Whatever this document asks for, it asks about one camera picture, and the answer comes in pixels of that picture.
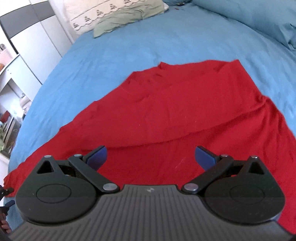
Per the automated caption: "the rolled blue duvet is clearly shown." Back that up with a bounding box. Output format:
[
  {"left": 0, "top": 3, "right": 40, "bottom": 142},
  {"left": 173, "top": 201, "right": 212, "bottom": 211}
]
[{"left": 193, "top": 1, "right": 295, "bottom": 51}]

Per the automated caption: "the red cloth garment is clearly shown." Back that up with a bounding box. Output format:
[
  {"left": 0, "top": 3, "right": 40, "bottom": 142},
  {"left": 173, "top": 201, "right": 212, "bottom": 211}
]
[{"left": 4, "top": 60, "right": 295, "bottom": 232}]

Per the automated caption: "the white patterned pillow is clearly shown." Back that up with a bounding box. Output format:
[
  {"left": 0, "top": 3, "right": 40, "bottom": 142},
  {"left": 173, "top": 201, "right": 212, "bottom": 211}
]
[{"left": 48, "top": 0, "right": 149, "bottom": 35}]

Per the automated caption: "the white shelf unit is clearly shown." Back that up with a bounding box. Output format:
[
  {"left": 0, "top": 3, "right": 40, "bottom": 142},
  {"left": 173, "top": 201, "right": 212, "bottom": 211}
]
[{"left": 1, "top": 44, "right": 31, "bottom": 159}]

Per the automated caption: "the blue bed sheet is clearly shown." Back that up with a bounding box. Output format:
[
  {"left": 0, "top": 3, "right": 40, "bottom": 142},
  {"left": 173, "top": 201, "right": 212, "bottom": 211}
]
[{"left": 9, "top": 4, "right": 295, "bottom": 174}]

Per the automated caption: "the green pillow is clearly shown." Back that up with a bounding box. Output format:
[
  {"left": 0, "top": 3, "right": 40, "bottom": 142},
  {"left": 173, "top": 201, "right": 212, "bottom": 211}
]
[{"left": 93, "top": 1, "right": 169, "bottom": 38}]

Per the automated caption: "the person's left hand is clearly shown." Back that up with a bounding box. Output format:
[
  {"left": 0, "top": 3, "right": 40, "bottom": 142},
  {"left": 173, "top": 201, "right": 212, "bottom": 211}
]
[{"left": 1, "top": 213, "right": 12, "bottom": 234}]

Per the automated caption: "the white wardrobe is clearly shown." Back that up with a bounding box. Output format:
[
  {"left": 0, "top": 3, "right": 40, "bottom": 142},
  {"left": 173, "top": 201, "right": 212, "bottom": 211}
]
[{"left": 1, "top": 1, "right": 72, "bottom": 84}]

